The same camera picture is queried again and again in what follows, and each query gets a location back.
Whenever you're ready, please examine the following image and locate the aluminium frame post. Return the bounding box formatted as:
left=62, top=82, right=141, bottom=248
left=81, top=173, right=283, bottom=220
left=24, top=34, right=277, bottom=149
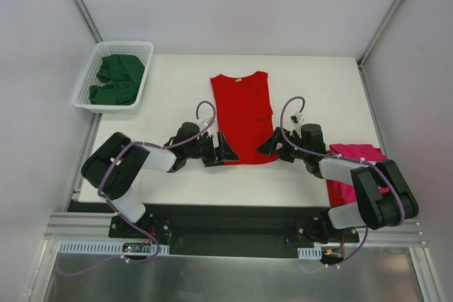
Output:
left=357, top=0, right=405, bottom=70
left=72, top=0, right=103, bottom=43

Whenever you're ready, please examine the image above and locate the green t shirt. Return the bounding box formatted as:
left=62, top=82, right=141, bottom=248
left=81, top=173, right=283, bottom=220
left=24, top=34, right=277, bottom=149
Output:
left=89, top=54, right=145, bottom=105

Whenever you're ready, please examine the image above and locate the right aluminium frame post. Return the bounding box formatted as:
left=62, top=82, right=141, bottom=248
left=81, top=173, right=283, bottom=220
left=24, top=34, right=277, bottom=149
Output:
left=357, top=0, right=405, bottom=70

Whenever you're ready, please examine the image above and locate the white cable duct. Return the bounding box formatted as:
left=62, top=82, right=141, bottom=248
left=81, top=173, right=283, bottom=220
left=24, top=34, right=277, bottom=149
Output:
left=59, top=240, right=170, bottom=256
left=297, top=246, right=323, bottom=260

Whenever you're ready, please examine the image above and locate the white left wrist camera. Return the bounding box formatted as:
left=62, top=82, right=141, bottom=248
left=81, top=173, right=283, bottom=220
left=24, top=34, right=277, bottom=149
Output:
left=197, top=117, right=215, bottom=130

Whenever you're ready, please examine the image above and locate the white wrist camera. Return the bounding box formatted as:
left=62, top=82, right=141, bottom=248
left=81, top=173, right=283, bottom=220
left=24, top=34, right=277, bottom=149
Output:
left=290, top=112, right=305, bottom=132
left=197, top=117, right=215, bottom=130

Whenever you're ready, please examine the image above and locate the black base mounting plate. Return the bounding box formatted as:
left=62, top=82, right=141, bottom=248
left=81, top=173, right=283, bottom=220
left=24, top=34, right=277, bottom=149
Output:
left=69, top=202, right=360, bottom=257

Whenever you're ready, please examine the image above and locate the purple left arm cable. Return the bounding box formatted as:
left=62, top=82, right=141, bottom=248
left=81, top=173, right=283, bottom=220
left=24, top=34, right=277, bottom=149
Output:
left=56, top=100, right=217, bottom=277

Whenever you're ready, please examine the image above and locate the aluminium front rail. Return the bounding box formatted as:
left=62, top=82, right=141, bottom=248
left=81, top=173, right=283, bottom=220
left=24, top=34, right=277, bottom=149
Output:
left=45, top=200, right=428, bottom=248

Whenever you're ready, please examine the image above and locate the right white cable duct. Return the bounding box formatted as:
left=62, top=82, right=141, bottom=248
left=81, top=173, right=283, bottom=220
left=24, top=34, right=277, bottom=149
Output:
left=297, top=246, right=323, bottom=260

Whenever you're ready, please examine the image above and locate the white plastic basket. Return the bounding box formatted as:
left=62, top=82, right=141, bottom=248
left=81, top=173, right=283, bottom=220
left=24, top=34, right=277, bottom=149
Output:
left=71, top=40, right=154, bottom=115

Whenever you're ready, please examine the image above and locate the folded pink t shirt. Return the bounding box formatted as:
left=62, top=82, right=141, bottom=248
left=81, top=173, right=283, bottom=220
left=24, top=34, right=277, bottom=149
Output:
left=328, top=143, right=389, bottom=204

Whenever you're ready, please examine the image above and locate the left aluminium frame post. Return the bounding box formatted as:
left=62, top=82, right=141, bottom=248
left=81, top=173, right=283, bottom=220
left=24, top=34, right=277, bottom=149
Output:
left=72, top=0, right=103, bottom=43

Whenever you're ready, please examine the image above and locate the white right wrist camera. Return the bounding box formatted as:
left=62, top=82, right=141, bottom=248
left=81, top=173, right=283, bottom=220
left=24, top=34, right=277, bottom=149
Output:
left=290, top=112, right=305, bottom=132

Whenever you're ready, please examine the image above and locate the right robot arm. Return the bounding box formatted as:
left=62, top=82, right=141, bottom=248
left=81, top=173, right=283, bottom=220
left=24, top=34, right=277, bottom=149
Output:
left=257, top=124, right=420, bottom=244

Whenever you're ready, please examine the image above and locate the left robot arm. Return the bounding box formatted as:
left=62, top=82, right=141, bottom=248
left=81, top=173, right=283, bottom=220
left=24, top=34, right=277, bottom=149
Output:
left=81, top=122, right=240, bottom=238

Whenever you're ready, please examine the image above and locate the left white cable duct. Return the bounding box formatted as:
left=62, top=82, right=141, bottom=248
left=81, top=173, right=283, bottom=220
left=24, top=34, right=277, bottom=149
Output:
left=59, top=240, right=170, bottom=256

